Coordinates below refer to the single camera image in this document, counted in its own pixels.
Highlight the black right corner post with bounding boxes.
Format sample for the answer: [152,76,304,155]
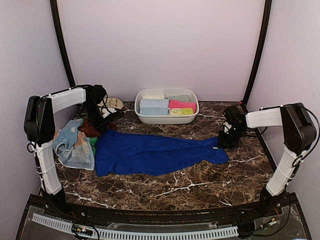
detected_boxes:
[242,0,273,107]

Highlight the pink rolled towel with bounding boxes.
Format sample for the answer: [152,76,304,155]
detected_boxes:
[168,99,197,112]

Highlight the royal blue microfiber towel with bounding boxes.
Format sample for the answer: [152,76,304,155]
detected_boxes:
[95,129,229,177]

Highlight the black corner post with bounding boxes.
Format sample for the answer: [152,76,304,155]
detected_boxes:
[49,0,77,88]
[242,0,273,107]

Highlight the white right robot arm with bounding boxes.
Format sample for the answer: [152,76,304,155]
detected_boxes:
[218,102,320,217]

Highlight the white slotted cable duct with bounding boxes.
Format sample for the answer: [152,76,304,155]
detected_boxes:
[31,213,239,240]

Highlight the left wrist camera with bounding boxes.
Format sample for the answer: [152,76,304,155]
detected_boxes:
[101,107,117,119]

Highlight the black left corner post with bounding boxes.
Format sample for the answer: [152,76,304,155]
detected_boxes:
[49,0,77,88]

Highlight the floral ceramic plate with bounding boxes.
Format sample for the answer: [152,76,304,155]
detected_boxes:
[106,97,124,110]

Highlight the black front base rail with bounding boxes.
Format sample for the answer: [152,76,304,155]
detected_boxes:
[18,193,306,233]

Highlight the lime lemon print towel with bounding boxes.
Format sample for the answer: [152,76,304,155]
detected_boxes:
[169,108,194,116]

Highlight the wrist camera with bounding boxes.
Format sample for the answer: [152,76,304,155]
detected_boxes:
[101,107,117,119]
[222,121,233,133]

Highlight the sage green rolled towel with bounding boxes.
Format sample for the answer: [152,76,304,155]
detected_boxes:
[164,94,191,102]

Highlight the light blue rolled towel front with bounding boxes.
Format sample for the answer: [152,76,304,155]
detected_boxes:
[139,107,169,116]

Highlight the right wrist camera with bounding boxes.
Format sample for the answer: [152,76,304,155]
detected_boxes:
[222,121,233,133]

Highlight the white plastic bin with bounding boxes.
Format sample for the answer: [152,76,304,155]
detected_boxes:
[134,88,200,125]

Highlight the light blue patterned towel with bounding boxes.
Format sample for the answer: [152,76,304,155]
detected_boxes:
[52,118,95,171]

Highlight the white rolled towel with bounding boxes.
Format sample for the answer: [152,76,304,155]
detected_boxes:
[142,93,165,100]

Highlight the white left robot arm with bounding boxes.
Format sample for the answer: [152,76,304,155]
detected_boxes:
[23,84,108,196]

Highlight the light blue rolled towel rear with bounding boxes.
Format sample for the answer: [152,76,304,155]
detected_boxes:
[139,99,169,108]

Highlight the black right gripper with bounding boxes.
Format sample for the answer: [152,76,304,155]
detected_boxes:
[218,126,247,149]

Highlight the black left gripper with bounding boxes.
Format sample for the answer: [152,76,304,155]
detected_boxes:
[82,102,110,133]

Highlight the light blue rolled towel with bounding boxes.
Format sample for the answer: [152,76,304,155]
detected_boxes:
[139,107,169,116]
[139,99,169,108]

